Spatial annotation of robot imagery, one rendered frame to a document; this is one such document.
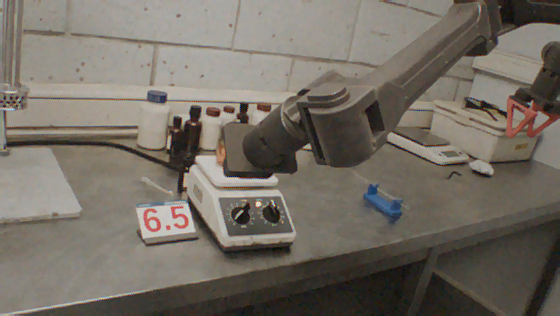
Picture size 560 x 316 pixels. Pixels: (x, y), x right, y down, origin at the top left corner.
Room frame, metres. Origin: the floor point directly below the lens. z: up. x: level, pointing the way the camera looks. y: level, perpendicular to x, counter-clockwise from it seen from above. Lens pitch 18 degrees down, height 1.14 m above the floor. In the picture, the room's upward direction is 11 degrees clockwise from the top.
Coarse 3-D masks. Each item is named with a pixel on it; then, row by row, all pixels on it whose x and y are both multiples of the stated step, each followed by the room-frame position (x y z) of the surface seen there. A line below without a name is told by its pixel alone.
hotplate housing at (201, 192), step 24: (192, 168) 0.82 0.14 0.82; (192, 192) 0.80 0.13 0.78; (216, 192) 0.73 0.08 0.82; (240, 192) 0.75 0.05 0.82; (264, 192) 0.77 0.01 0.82; (216, 216) 0.69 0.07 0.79; (288, 216) 0.74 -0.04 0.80; (240, 240) 0.67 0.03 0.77; (264, 240) 0.69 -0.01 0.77; (288, 240) 0.71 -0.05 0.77
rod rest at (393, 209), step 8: (376, 184) 1.02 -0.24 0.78; (368, 192) 1.01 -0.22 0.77; (376, 192) 1.02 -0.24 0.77; (368, 200) 1.00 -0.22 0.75; (376, 200) 0.99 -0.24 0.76; (384, 200) 1.00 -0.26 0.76; (392, 200) 0.95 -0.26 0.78; (400, 200) 0.95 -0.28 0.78; (384, 208) 0.96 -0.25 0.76; (392, 208) 0.94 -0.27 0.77
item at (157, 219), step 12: (180, 204) 0.72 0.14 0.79; (144, 216) 0.67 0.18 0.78; (156, 216) 0.68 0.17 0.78; (168, 216) 0.69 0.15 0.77; (180, 216) 0.71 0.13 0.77; (144, 228) 0.66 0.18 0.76; (156, 228) 0.67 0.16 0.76; (168, 228) 0.68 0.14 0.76; (180, 228) 0.69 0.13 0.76; (192, 228) 0.70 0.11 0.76
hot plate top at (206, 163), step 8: (200, 160) 0.81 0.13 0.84; (208, 160) 0.82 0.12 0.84; (200, 168) 0.79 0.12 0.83; (208, 168) 0.78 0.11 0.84; (216, 168) 0.78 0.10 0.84; (208, 176) 0.75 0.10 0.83; (216, 176) 0.75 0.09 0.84; (224, 176) 0.75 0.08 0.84; (272, 176) 0.80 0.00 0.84; (216, 184) 0.73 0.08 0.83; (224, 184) 0.73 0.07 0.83; (232, 184) 0.74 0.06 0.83; (240, 184) 0.75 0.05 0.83; (248, 184) 0.75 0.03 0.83; (256, 184) 0.76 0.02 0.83; (264, 184) 0.77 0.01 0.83; (272, 184) 0.78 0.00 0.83
